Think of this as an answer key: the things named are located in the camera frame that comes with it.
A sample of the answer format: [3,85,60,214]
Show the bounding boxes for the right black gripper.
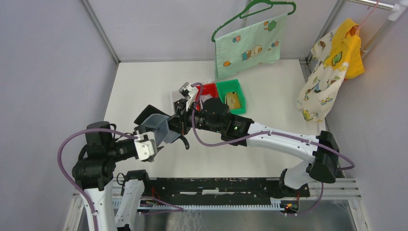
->
[163,99,223,135]

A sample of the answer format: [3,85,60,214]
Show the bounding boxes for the black leather card holder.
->
[141,114,190,150]

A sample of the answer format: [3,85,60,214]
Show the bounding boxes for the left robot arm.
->
[72,105,170,231]

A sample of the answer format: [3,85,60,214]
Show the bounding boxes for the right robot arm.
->
[169,98,339,196]

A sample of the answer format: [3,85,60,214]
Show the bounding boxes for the gold card stack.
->
[225,91,241,110]

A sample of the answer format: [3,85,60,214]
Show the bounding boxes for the clear plastic bin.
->
[171,91,184,102]

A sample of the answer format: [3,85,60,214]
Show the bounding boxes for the red plastic bin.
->
[195,83,219,103]

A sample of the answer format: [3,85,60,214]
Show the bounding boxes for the green plastic bin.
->
[216,79,246,115]

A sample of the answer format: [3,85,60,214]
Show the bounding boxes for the light green printed cloth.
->
[215,14,288,80]

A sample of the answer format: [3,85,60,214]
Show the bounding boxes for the white printed garment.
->
[296,28,345,122]

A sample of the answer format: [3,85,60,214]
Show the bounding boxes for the green clothes hanger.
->
[211,0,297,43]

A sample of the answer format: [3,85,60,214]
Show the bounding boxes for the yellow garment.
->
[325,18,365,79]

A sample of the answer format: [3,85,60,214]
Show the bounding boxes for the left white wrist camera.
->
[134,134,158,162]

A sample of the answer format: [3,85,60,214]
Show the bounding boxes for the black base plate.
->
[143,178,310,205]

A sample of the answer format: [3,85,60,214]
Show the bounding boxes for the white slotted cable duct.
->
[111,197,300,211]

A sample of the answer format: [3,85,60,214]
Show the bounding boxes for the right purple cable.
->
[191,82,356,216]

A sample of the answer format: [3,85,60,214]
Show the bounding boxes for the metal hanging rail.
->
[349,0,408,58]

